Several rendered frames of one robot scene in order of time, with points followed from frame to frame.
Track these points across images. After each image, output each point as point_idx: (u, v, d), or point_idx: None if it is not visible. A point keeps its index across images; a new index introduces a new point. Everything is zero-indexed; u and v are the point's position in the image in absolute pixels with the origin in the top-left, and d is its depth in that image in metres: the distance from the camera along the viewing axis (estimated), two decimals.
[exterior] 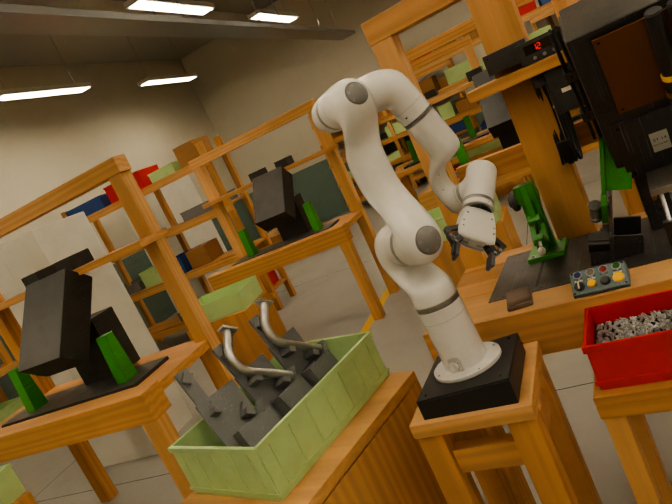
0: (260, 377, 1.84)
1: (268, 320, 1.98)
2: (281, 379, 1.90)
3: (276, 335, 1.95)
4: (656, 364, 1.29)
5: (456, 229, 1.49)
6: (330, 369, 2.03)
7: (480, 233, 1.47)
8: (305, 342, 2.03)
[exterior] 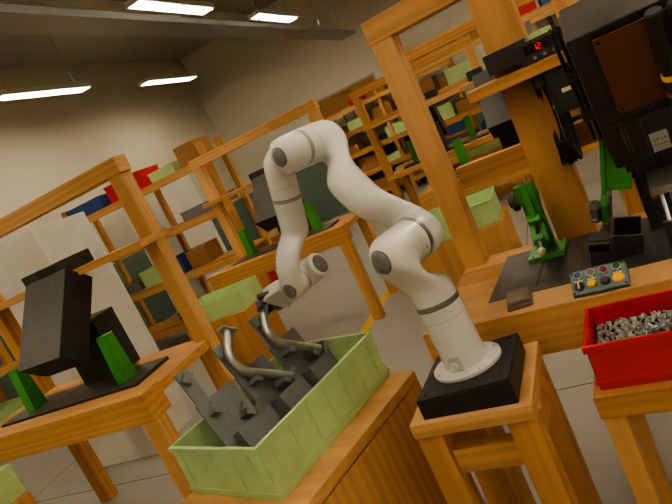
0: (260, 377, 1.84)
1: (268, 321, 1.98)
2: (281, 379, 1.90)
3: (276, 335, 1.95)
4: (656, 364, 1.29)
5: (266, 295, 1.93)
6: (330, 369, 2.03)
7: (278, 304, 1.94)
8: (305, 342, 2.03)
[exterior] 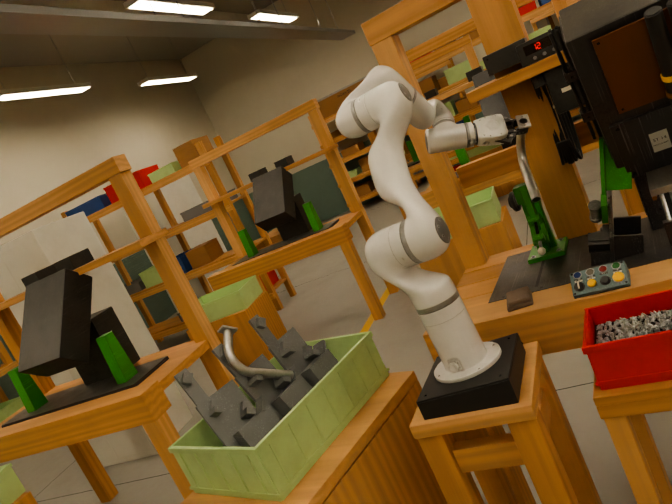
0: (260, 377, 1.84)
1: (521, 139, 1.96)
2: (281, 379, 1.90)
3: (517, 155, 2.00)
4: (656, 364, 1.29)
5: None
6: (330, 369, 2.03)
7: None
8: (527, 182, 1.93)
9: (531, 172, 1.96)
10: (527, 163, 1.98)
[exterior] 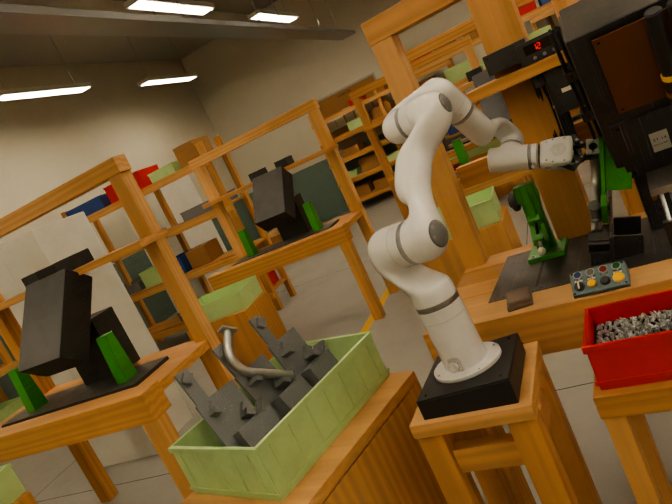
0: (260, 377, 1.84)
1: (594, 162, 1.84)
2: (281, 379, 1.90)
3: (591, 177, 1.88)
4: (656, 364, 1.29)
5: None
6: (330, 369, 2.03)
7: None
8: None
9: (600, 199, 1.84)
10: (600, 187, 1.86)
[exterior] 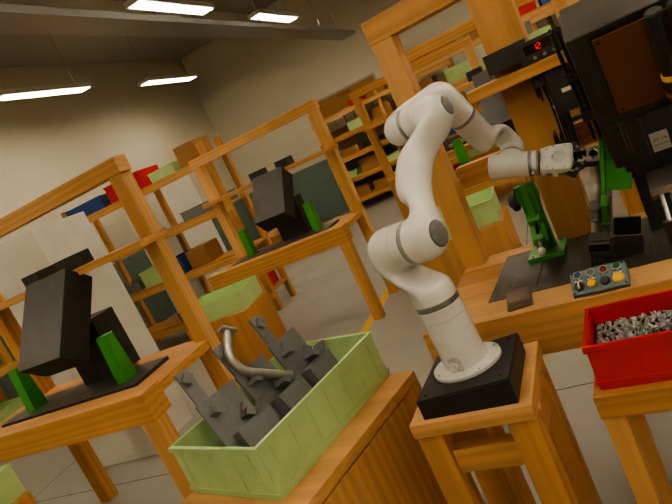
0: (260, 377, 1.84)
1: (594, 169, 1.84)
2: (281, 379, 1.90)
3: (591, 184, 1.89)
4: (656, 364, 1.29)
5: None
6: (330, 369, 2.03)
7: None
8: None
9: None
10: (600, 194, 1.86)
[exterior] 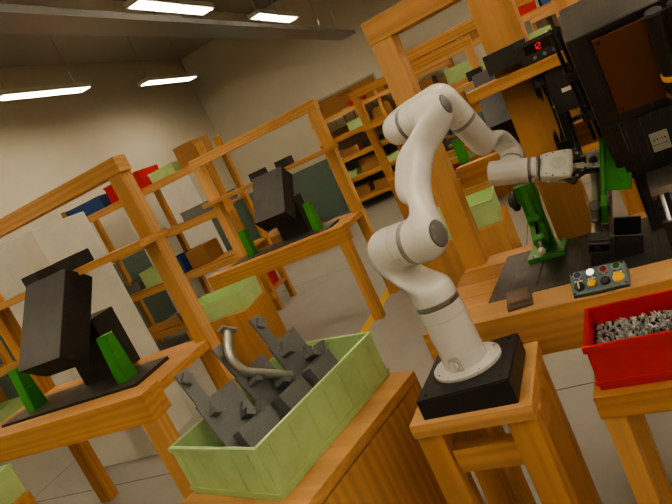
0: (260, 377, 1.84)
1: (594, 175, 1.83)
2: (281, 379, 1.90)
3: (591, 190, 1.87)
4: (656, 364, 1.29)
5: None
6: (330, 369, 2.03)
7: None
8: (592, 224, 1.82)
9: None
10: (600, 201, 1.85)
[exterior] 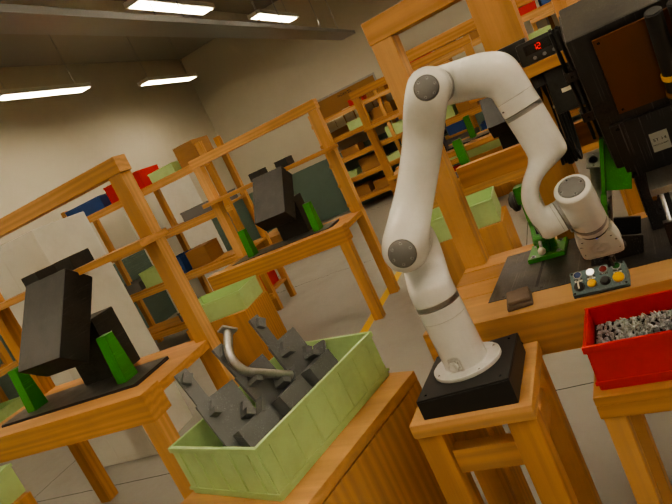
0: (260, 377, 1.84)
1: (594, 175, 1.83)
2: (281, 379, 1.90)
3: None
4: (656, 364, 1.29)
5: None
6: (330, 369, 2.03)
7: None
8: None
9: None
10: (600, 201, 1.85)
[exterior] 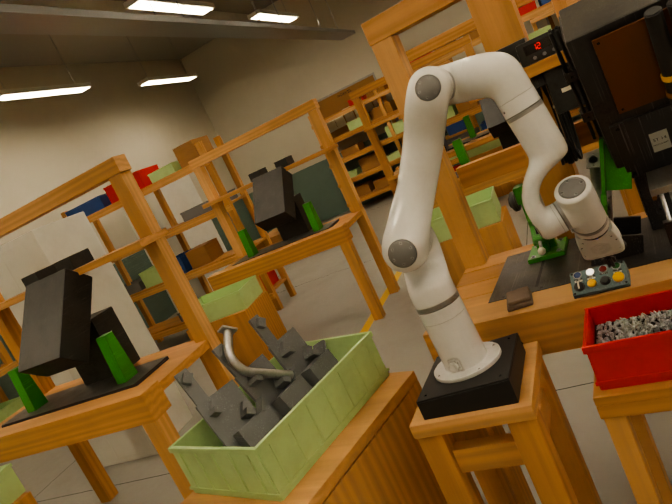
0: (260, 377, 1.84)
1: (594, 175, 1.83)
2: (281, 379, 1.90)
3: None
4: (656, 364, 1.29)
5: None
6: (330, 369, 2.03)
7: None
8: None
9: None
10: (600, 201, 1.85)
